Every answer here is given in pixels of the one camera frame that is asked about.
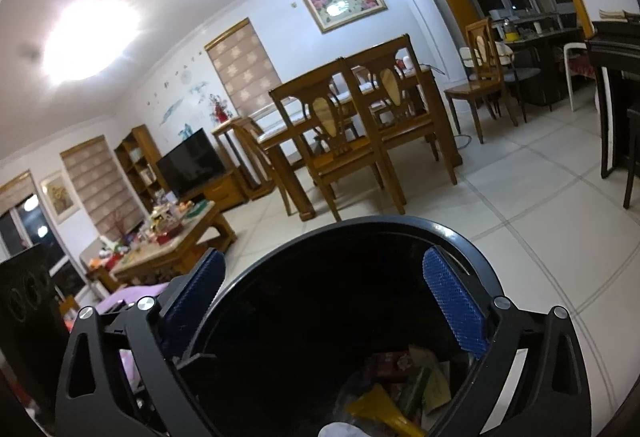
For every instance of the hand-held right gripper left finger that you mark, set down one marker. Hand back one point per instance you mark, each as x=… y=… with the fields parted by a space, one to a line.
x=195 y=292

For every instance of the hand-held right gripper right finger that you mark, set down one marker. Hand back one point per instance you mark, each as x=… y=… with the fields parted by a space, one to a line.
x=455 y=302

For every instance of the green and tan snack packet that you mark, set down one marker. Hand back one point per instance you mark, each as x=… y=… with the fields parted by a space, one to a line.
x=425 y=356

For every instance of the olive paper packet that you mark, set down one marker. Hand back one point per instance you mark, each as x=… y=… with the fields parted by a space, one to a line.
x=439 y=387

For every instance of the red snack packet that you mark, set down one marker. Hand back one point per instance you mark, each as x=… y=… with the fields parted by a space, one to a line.
x=392 y=364

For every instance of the black trash bin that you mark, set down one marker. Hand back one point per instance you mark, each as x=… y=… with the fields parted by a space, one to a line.
x=300 y=317

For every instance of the yellow plastic wrapper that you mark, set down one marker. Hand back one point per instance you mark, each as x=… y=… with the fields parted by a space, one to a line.
x=385 y=409

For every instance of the wooden coffee table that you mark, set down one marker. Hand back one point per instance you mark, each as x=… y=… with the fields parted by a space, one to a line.
x=165 y=257

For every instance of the clutter of small table items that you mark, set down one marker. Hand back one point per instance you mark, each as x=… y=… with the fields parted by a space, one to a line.
x=160 y=227

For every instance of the dark window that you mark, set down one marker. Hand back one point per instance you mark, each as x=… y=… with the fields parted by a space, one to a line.
x=35 y=232

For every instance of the wooden television stand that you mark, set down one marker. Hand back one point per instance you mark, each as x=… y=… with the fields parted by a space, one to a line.
x=222 y=189

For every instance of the black flat television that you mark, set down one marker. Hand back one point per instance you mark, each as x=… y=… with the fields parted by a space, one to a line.
x=192 y=164

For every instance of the framed yellow flower picture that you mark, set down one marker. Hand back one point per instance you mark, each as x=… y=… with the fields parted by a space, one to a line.
x=58 y=197

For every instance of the patterned brown window blind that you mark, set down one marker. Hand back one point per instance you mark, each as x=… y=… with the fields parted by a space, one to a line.
x=15 y=192
x=100 y=187
x=245 y=72

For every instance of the wooden bookshelf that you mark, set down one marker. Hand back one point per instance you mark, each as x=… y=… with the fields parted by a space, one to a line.
x=137 y=162

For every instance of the wooden console table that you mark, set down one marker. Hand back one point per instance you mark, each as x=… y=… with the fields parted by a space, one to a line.
x=227 y=127

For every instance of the wooden dining chair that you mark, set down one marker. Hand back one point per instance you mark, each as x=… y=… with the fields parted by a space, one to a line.
x=250 y=132
x=345 y=162
x=475 y=89
x=400 y=127

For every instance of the red flower arrangement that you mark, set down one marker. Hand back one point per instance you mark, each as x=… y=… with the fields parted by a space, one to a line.
x=220 y=109

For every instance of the wooden dining table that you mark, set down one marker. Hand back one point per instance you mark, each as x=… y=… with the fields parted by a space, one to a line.
x=435 y=87

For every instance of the white framed folding chair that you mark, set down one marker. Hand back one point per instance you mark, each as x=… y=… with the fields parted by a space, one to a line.
x=525 y=74

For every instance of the white plastic chair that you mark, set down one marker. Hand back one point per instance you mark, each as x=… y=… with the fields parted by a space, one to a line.
x=570 y=67

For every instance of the dark glass desk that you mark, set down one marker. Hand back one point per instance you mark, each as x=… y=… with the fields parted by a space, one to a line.
x=545 y=47

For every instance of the round ceiling lamp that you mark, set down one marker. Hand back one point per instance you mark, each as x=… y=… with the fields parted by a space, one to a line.
x=90 y=42

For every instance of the yellow pot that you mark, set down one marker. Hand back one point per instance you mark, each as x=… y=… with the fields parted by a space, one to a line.
x=510 y=36

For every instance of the white standing air conditioner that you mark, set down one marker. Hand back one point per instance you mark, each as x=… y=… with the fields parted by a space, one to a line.
x=425 y=27

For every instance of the stack of books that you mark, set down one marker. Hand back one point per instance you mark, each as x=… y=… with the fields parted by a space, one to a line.
x=617 y=14

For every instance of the blue whale wall decals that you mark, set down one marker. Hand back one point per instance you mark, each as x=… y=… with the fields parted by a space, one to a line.
x=172 y=109

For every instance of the framed floral wall picture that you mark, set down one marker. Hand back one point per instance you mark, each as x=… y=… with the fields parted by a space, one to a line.
x=345 y=2

